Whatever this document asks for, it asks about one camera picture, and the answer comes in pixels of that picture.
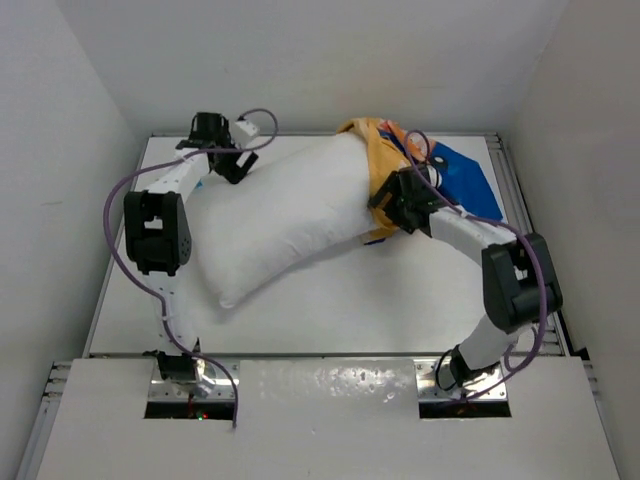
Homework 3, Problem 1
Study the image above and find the yellow blue printed pillowcase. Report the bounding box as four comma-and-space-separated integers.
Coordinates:
337, 117, 503, 221

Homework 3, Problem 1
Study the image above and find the white pillow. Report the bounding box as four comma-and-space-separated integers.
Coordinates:
186, 133, 376, 308

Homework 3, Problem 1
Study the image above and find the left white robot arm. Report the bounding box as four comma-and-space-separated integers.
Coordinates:
124, 112, 259, 383

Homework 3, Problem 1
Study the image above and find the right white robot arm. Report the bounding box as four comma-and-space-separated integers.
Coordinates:
368, 165, 563, 392

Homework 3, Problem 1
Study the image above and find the white front cover board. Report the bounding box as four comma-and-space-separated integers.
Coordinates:
38, 358, 618, 479

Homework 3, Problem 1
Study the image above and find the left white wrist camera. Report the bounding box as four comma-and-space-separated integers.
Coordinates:
229, 119, 260, 148

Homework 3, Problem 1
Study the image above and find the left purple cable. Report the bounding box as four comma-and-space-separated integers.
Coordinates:
102, 108, 279, 431

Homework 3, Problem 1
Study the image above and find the purple cable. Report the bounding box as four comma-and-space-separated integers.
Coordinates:
403, 130, 550, 401
102, 108, 279, 431

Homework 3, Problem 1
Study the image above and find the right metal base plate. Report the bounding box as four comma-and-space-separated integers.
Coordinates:
414, 357, 508, 403

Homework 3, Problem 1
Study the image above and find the metal base plate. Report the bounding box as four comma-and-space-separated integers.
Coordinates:
147, 359, 240, 403
414, 357, 508, 403

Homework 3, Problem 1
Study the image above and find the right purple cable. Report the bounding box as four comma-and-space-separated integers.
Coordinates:
403, 130, 550, 401

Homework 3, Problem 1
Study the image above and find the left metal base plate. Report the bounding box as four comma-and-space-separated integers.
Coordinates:
147, 359, 240, 403

